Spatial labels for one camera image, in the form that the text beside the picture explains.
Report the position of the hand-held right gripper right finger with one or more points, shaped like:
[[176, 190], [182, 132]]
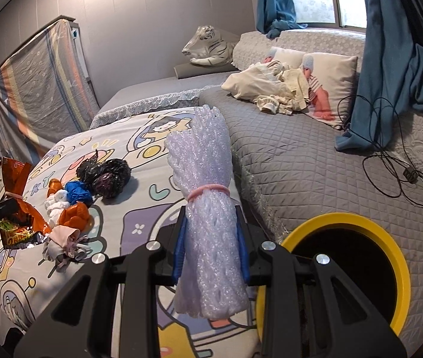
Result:
[[242, 248]]

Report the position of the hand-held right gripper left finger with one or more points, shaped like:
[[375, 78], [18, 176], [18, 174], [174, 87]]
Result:
[[179, 248]]

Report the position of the white foam net bundle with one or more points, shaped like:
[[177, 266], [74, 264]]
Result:
[[207, 231]]

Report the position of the orange snack packet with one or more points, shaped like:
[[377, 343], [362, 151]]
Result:
[[17, 179]]

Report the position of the white tissue bundle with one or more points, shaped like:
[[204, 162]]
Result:
[[56, 203]]

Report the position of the black plastic bag bundle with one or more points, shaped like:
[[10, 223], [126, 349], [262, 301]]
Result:
[[108, 179]]

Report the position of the yellow-rimmed black bin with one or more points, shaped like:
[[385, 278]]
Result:
[[345, 238]]

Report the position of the cartoon printed blanket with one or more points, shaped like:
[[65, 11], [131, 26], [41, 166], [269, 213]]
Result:
[[140, 209]]

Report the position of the small orange wrapper bundle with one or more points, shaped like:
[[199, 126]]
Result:
[[54, 187]]

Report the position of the blue crumpled wrapper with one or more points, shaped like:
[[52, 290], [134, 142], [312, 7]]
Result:
[[77, 192]]

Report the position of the grey quilted sofa cover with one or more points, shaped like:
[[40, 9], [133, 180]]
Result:
[[289, 156]]

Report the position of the striped sheet covered board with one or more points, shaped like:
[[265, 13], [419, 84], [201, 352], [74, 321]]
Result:
[[39, 82]]

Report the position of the cream clothes pile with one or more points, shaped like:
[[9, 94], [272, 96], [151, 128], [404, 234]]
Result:
[[248, 82]]

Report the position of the grey cushion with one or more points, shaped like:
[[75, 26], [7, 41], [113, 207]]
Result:
[[196, 70]]

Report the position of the black power adapter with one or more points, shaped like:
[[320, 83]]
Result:
[[411, 175]]

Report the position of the large baby print pillow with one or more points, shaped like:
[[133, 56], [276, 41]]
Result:
[[334, 78]]

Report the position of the small baby print pillow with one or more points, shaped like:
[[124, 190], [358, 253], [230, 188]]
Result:
[[289, 56]]

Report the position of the white tiger plush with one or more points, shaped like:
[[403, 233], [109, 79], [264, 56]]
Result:
[[211, 44]]

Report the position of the wide blue curtain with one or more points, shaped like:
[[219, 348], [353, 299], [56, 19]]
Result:
[[390, 63]]

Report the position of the narrow blue curtain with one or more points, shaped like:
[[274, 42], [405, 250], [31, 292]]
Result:
[[274, 0]]

